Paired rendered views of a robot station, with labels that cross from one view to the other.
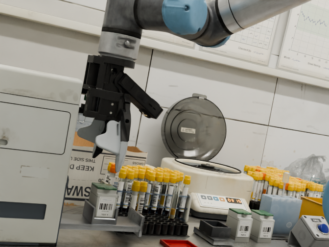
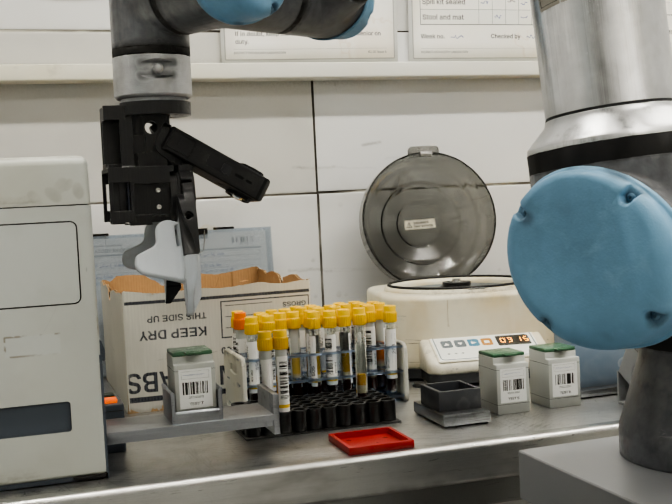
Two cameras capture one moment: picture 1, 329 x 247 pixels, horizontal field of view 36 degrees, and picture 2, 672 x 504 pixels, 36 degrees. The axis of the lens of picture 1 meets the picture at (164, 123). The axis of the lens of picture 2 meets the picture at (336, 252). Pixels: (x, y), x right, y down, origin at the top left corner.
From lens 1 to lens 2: 0.23 m
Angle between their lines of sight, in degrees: 10
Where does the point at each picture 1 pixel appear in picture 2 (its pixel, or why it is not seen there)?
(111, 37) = (127, 65)
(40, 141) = (30, 286)
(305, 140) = not seen: outside the picture
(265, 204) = not seen: hidden behind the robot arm
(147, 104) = (233, 176)
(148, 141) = (345, 263)
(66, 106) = (64, 212)
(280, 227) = (605, 370)
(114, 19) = (124, 30)
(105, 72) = (132, 134)
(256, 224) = (542, 372)
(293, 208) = not seen: hidden behind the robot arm
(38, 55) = (89, 143)
